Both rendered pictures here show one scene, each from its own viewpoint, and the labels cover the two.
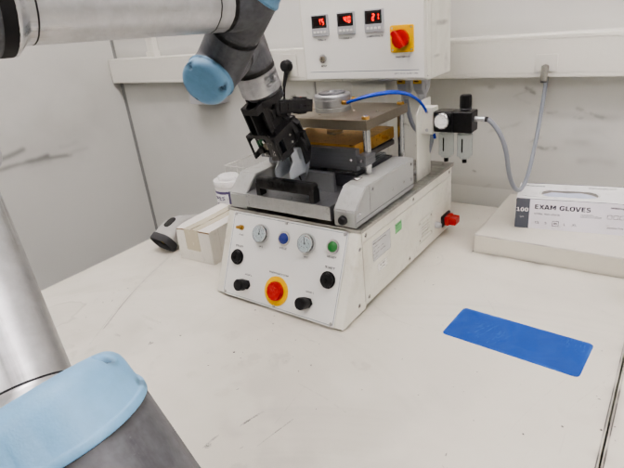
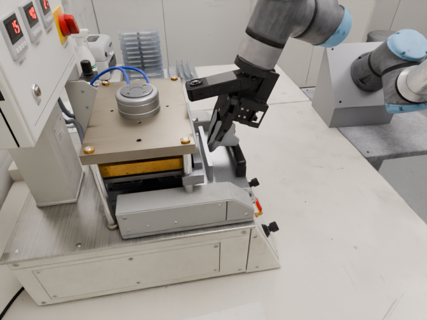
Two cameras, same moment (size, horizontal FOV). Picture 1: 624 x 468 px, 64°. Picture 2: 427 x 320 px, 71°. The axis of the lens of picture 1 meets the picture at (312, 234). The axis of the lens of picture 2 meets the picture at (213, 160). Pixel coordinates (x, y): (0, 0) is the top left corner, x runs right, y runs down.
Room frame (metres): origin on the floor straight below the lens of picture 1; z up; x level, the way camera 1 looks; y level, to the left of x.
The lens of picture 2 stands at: (1.40, 0.37, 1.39)
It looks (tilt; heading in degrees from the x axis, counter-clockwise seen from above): 39 degrees down; 222
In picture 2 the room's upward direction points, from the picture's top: straight up
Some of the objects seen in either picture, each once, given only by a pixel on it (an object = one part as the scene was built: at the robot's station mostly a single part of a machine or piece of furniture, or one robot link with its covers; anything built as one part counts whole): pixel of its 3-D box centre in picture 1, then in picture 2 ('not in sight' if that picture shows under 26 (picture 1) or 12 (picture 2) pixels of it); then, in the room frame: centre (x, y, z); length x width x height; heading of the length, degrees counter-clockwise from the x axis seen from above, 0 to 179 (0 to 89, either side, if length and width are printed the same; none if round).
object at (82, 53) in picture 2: not in sight; (85, 59); (0.81, -0.91, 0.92); 0.09 x 0.08 x 0.25; 149
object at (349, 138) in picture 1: (337, 129); (143, 125); (1.11, -0.08, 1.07); 0.22 x 0.17 x 0.10; 52
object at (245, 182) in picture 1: (273, 175); (187, 208); (1.15, 0.08, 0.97); 0.25 x 0.05 x 0.07; 142
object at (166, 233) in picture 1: (184, 227); not in sight; (1.33, 0.36, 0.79); 0.20 x 0.08 x 0.08; 142
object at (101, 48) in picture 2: not in sight; (86, 56); (0.74, -1.04, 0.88); 0.25 x 0.20 x 0.17; 136
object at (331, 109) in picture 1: (349, 119); (126, 116); (1.13, -0.11, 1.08); 0.31 x 0.24 x 0.13; 52
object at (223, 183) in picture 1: (230, 198); not in sight; (1.43, 0.23, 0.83); 0.09 x 0.09 x 0.15
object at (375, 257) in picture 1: (346, 227); (159, 200); (1.10, -0.08, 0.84); 0.53 x 0.37 x 0.17; 142
